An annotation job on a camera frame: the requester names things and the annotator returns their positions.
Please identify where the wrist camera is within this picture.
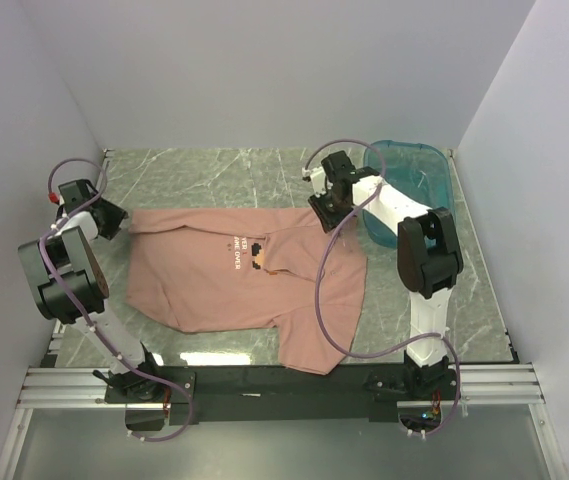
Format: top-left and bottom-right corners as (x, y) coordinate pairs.
(48, 191), (65, 206)
(302, 167), (327, 195)

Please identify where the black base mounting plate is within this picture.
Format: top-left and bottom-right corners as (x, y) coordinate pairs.
(104, 363), (459, 430)

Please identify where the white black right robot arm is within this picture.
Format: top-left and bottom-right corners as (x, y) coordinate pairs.
(302, 151), (463, 399)

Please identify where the pink t shirt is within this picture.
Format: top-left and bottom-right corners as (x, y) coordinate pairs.
(126, 208), (367, 375)

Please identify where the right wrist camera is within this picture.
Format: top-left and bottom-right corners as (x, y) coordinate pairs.
(302, 167), (327, 195)

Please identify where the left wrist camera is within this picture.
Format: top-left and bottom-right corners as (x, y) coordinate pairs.
(48, 191), (65, 206)

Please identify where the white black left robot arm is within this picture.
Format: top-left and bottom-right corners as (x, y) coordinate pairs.
(18, 179), (166, 402)

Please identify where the teal transparent plastic bin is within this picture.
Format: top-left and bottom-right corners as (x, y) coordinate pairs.
(362, 140), (456, 249)

